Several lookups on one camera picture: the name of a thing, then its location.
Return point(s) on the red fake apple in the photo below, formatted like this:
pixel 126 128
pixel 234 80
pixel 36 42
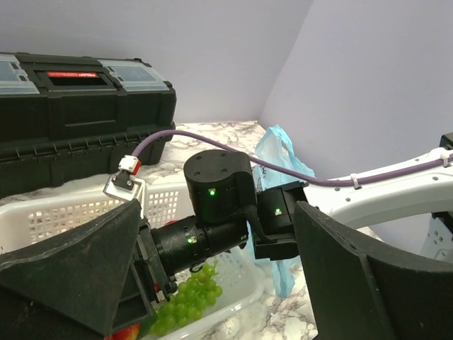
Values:
pixel 128 333

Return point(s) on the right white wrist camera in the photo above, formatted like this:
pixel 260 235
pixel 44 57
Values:
pixel 125 186

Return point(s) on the light blue plastic bag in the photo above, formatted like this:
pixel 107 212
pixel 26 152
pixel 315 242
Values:
pixel 276 147

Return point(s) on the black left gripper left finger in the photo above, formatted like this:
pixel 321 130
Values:
pixel 78 283

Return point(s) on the green fake grape bunch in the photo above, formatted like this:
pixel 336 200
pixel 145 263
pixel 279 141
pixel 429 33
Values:
pixel 193 296

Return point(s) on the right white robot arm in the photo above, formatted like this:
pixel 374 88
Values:
pixel 417 186

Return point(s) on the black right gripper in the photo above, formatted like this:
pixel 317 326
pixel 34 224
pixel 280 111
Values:
pixel 221 190

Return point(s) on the black plastic toolbox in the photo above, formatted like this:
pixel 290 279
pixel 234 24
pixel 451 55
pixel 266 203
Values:
pixel 67 118

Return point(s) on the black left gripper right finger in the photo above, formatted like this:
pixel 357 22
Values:
pixel 362 288

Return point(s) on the white plastic basket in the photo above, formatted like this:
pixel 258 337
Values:
pixel 28 222

